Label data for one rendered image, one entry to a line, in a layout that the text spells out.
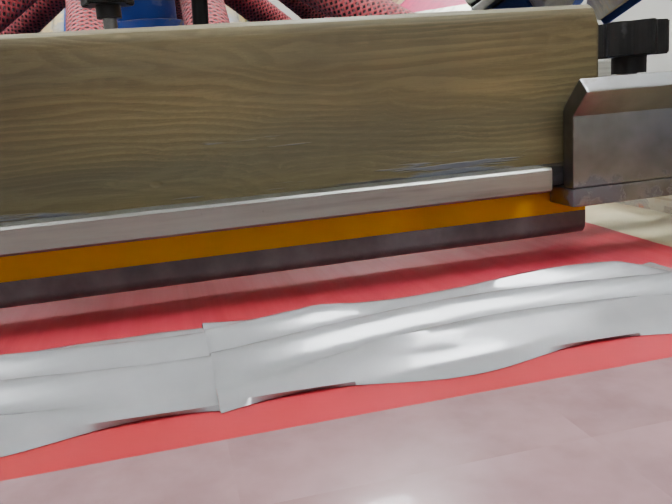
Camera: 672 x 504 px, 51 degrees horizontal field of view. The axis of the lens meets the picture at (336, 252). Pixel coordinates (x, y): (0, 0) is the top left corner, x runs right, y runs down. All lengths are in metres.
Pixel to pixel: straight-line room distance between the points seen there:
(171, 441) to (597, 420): 0.10
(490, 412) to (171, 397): 0.08
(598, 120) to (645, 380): 0.15
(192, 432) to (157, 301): 0.12
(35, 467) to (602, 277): 0.19
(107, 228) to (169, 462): 0.12
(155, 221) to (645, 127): 0.20
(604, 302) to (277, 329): 0.10
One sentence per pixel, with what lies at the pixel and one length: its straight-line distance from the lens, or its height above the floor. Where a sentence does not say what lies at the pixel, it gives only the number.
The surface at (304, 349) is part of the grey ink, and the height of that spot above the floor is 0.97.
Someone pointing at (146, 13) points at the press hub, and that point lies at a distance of 1.08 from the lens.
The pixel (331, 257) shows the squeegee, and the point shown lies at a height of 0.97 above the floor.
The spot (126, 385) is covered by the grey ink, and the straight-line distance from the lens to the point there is 0.20.
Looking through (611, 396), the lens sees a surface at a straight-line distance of 0.18.
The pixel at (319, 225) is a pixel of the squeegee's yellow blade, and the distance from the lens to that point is 0.29.
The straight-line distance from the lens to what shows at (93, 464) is 0.17.
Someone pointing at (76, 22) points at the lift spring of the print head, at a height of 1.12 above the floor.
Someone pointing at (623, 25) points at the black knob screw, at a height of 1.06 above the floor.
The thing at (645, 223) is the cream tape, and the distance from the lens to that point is 0.39.
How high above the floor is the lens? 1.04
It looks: 14 degrees down
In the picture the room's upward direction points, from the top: 4 degrees counter-clockwise
